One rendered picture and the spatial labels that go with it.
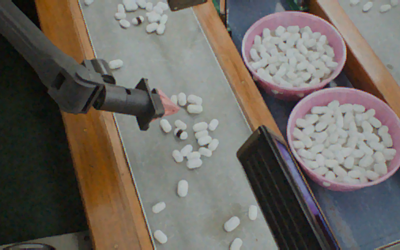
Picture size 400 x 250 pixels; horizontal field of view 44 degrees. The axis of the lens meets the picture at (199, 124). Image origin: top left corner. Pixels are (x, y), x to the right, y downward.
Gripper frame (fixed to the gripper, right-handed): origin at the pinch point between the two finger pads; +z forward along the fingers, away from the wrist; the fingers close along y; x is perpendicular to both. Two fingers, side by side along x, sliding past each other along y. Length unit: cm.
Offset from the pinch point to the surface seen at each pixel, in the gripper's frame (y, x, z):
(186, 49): 24.0, 0.2, 13.2
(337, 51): 8.8, -23.3, 41.6
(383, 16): 16, -34, 55
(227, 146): -8.3, 0.8, 12.8
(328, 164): -20.8, -11.7, 28.1
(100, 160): -3.0, 17.0, -11.0
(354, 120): -11.5, -18.4, 38.0
